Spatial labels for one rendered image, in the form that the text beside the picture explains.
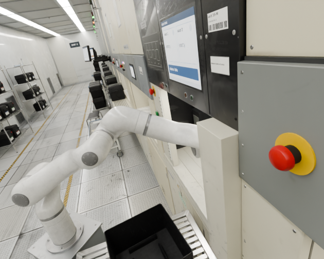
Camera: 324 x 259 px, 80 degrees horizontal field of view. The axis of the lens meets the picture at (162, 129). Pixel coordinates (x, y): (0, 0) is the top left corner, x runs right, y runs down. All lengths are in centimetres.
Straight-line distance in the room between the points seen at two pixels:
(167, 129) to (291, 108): 47
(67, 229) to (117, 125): 67
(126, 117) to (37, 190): 50
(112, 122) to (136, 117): 9
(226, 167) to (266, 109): 18
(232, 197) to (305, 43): 38
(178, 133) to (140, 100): 198
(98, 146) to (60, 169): 23
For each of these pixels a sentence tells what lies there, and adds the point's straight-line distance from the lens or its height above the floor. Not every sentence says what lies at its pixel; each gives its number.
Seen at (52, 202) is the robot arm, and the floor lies 102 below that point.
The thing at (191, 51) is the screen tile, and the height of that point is 158.
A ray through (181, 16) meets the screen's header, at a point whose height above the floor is 167.
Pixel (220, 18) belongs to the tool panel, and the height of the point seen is 164.
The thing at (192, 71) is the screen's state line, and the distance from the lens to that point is 62.
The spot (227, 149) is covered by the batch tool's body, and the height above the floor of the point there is 137.
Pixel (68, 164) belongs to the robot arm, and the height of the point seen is 124.
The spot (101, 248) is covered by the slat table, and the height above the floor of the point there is 76.
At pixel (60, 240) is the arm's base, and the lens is 124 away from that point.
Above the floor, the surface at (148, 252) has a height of 77.
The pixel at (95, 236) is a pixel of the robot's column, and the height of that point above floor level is 72.
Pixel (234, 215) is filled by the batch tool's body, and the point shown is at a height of 115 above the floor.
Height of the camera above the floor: 162
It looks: 24 degrees down
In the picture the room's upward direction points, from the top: 11 degrees counter-clockwise
